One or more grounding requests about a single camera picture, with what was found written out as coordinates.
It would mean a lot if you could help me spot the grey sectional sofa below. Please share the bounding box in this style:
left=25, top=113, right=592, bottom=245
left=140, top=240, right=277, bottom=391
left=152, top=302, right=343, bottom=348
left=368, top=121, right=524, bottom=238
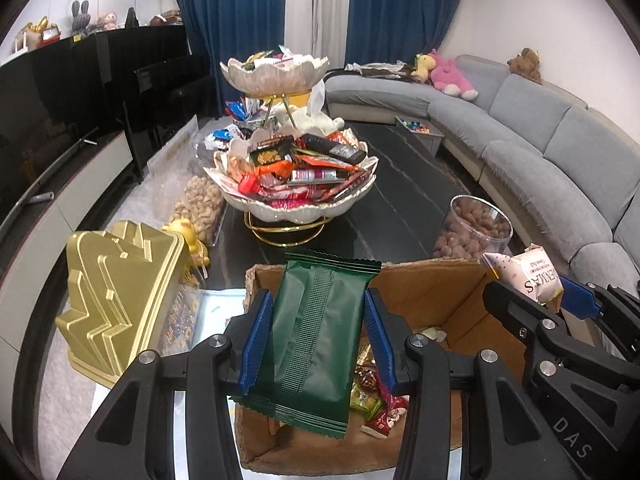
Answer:
left=326, top=55, right=639, bottom=295

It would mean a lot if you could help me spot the grey storage bin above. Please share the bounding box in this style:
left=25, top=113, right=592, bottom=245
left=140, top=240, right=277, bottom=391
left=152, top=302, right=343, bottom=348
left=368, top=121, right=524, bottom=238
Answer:
left=395, top=116, right=445, bottom=156

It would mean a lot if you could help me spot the white plush tissue holder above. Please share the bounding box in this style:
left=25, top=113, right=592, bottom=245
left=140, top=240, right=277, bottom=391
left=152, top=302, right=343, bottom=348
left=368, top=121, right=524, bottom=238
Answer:
left=273, top=79, right=345, bottom=136

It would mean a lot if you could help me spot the yellow bear figurine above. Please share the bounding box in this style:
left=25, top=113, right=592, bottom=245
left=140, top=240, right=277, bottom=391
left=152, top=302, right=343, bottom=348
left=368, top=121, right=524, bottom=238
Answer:
left=160, top=218, right=210, bottom=278

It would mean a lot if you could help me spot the yellow plush toy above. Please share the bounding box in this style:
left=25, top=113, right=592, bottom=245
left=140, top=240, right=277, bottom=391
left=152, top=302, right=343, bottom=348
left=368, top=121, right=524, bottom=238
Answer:
left=410, top=54, right=437, bottom=84

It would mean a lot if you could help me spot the pink plush toy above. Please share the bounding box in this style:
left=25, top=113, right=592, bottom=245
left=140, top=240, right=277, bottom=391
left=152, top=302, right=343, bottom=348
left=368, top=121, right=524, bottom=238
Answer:
left=430, top=49, right=478, bottom=102

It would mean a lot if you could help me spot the white sheer curtain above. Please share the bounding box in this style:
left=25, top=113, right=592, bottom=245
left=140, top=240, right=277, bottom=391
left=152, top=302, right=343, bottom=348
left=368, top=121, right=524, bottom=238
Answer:
left=284, top=0, right=349, bottom=68

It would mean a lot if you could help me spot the blue curtain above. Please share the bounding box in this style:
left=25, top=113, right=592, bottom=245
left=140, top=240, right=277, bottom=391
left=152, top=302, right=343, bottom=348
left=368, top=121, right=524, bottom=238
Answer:
left=177, top=0, right=460, bottom=115

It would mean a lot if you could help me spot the gold lidded candy container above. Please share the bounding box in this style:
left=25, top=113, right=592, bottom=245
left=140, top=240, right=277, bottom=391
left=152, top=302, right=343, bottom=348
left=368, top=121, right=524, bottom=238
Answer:
left=55, top=220, right=203, bottom=388

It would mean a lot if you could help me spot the dark green snack pack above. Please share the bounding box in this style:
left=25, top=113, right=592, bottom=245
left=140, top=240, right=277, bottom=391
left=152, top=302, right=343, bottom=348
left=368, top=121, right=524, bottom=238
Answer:
left=236, top=249, right=382, bottom=440

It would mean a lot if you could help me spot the black television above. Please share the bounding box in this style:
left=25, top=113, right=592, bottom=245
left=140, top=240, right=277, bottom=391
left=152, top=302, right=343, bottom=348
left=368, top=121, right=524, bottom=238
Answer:
left=1, top=25, right=217, bottom=230

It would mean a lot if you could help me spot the orange white snack packet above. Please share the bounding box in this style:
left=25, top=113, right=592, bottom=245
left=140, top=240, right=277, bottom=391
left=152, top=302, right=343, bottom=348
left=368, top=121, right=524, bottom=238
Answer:
left=480, top=244, right=564, bottom=313

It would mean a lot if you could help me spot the small red candy packet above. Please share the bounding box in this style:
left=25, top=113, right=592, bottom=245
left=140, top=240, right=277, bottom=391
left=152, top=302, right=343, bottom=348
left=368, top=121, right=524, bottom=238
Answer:
left=360, top=405, right=407, bottom=439

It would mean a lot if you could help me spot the pale green candy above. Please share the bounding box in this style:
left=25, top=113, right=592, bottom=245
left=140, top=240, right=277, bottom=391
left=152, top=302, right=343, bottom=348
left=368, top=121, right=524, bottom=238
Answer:
left=420, top=326, right=447, bottom=344

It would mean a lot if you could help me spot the clear jar of nuts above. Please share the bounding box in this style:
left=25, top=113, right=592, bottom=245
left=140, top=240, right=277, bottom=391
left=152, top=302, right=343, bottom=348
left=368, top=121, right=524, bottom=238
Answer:
left=433, top=195, right=513, bottom=260

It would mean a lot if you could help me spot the grey bunny plush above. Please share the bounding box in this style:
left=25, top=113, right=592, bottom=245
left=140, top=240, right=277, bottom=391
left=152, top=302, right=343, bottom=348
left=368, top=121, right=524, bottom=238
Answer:
left=70, top=0, right=91, bottom=36

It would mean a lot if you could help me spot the brown teddy bear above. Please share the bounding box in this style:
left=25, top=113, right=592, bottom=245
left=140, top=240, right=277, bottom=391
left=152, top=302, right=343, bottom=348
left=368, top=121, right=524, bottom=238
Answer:
left=506, top=48, right=541, bottom=84

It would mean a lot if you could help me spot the red pink snack bag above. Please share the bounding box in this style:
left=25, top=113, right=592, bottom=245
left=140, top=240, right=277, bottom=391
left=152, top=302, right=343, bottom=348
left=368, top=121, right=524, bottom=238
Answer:
left=373, top=379, right=409, bottom=427

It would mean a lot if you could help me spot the yellow green snack packet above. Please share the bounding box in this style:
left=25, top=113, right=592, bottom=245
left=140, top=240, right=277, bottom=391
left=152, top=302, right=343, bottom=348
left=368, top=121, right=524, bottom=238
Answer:
left=349, top=382, right=383, bottom=422

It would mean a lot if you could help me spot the white tiered snack tray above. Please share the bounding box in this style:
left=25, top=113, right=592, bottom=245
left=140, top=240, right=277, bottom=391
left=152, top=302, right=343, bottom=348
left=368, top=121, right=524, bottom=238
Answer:
left=206, top=47, right=378, bottom=247

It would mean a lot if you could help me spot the bag of peanuts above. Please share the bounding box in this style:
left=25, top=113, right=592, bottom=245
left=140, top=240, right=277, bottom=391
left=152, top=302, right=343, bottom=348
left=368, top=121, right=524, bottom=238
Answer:
left=170, top=176, right=224, bottom=246

